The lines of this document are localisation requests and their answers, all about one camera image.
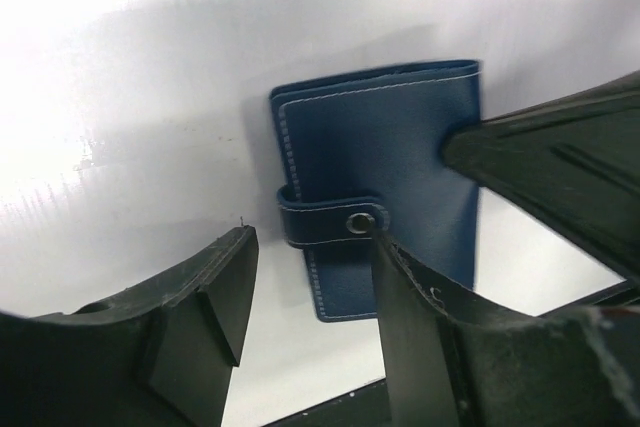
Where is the blue leather card holder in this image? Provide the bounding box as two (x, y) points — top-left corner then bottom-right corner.
(269, 59), (481, 322)

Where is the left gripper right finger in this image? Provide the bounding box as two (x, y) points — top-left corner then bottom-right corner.
(372, 232), (639, 426)

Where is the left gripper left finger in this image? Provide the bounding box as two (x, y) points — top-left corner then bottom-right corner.
(1, 226), (259, 426)

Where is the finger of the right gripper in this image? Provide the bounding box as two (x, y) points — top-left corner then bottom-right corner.
(442, 72), (639, 280)

